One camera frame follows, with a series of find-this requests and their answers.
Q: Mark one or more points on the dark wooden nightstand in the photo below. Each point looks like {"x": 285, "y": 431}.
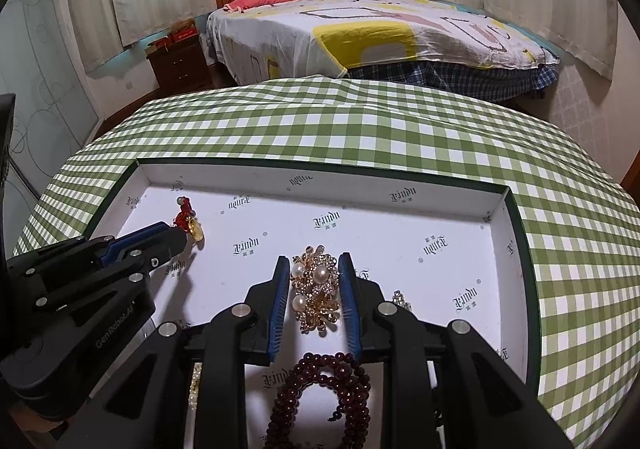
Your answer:
{"x": 178, "y": 66}

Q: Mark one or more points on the glass wardrobe door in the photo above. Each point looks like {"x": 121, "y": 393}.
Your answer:
{"x": 53, "y": 115}

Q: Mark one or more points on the silver crystal brooch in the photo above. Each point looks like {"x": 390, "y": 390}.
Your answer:
{"x": 399, "y": 300}

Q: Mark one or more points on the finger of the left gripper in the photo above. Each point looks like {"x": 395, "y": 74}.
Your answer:
{"x": 145, "y": 249}

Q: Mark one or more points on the red boxes on nightstand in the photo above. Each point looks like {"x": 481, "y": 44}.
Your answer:
{"x": 178, "y": 32}

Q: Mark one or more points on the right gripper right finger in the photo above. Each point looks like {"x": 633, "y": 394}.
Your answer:
{"x": 443, "y": 387}

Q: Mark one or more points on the green checkered tablecloth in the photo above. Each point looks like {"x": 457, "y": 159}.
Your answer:
{"x": 581, "y": 225}

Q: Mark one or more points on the bed with patterned sheet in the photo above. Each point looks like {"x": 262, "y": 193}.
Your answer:
{"x": 416, "y": 42}

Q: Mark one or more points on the gold pearl brooch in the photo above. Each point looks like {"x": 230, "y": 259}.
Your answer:
{"x": 315, "y": 290}

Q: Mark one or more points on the person left hand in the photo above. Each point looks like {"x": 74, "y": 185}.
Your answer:
{"x": 29, "y": 421}

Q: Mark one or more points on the green jewelry tray box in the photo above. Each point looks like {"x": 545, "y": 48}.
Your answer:
{"x": 455, "y": 249}

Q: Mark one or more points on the red rose gold brooch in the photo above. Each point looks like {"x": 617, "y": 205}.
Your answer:
{"x": 187, "y": 221}

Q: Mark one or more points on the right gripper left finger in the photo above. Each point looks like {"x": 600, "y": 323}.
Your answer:
{"x": 146, "y": 402}

